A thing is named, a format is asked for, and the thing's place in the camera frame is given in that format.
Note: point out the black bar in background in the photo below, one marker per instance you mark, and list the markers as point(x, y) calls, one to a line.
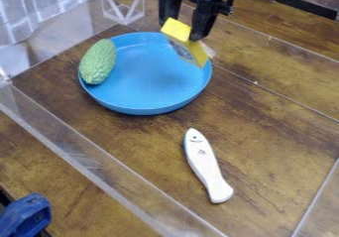
point(311, 8)

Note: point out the blue round tray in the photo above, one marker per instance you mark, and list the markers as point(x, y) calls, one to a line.
point(151, 81)

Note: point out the blue clamp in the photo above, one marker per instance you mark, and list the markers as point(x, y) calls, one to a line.
point(25, 216)

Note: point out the yellow toy brick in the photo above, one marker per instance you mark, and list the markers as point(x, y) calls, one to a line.
point(189, 50)

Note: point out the clear acrylic enclosure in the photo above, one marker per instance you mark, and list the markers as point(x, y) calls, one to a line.
point(112, 170)

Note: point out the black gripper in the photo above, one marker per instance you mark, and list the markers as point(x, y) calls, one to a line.
point(204, 15)

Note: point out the green bumpy toy gourd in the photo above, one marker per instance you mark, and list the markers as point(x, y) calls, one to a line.
point(97, 62)

